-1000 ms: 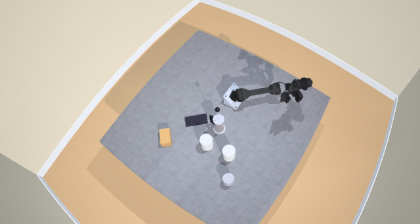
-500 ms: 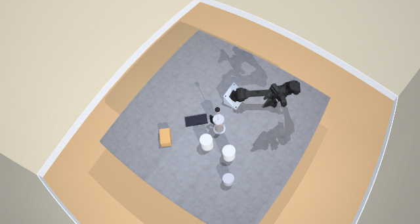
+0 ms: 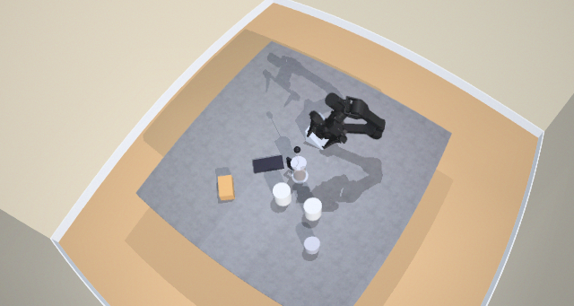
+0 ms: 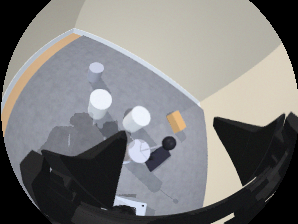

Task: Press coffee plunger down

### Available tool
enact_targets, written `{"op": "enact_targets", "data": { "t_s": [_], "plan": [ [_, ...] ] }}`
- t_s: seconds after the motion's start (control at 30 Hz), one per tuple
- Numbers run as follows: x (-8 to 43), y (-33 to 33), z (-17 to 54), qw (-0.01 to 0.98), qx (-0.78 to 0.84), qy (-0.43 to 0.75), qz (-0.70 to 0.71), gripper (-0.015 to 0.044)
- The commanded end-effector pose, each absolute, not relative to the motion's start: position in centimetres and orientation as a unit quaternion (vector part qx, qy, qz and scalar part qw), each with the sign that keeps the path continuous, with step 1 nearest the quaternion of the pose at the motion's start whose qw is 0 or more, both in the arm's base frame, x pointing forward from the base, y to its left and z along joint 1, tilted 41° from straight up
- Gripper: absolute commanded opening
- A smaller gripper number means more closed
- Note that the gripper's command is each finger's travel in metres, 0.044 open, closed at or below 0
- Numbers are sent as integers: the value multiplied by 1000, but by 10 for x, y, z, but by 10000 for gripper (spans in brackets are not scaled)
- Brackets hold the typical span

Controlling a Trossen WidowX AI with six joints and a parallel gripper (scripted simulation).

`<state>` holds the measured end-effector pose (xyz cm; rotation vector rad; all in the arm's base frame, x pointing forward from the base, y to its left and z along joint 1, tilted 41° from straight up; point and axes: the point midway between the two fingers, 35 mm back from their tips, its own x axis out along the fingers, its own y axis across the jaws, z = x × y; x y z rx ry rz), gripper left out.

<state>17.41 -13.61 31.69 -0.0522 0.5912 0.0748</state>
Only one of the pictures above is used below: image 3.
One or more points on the glass french press with black knob plunger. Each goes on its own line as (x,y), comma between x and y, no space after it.
(298,167)

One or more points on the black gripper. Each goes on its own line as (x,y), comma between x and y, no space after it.
(316,119)

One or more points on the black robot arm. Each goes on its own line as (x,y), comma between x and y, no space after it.
(357,110)

